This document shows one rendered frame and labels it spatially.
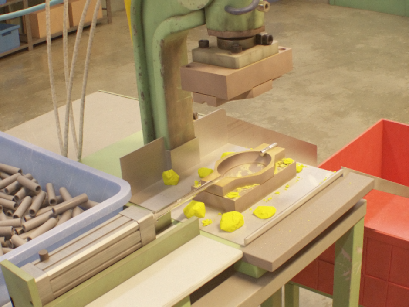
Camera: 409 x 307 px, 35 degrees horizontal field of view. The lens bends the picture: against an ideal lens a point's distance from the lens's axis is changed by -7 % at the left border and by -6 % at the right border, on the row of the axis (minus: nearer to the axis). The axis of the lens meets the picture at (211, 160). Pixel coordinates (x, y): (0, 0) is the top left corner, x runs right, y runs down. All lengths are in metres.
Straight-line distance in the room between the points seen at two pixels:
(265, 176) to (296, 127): 2.89
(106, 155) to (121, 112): 0.35
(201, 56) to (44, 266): 0.40
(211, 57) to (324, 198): 0.29
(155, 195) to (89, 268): 0.29
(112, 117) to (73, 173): 0.48
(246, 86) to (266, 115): 3.17
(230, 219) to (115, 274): 0.21
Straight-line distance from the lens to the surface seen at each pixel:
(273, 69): 1.05
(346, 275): 1.24
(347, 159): 1.89
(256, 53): 1.01
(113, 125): 1.58
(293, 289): 1.73
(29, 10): 1.37
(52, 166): 1.23
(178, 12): 1.09
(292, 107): 4.29
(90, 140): 1.52
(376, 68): 5.09
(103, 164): 1.28
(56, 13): 6.73
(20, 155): 1.32
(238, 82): 0.98
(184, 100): 1.17
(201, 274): 0.93
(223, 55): 0.99
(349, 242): 1.20
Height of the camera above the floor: 1.52
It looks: 25 degrees down
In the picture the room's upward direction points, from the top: 5 degrees counter-clockwise
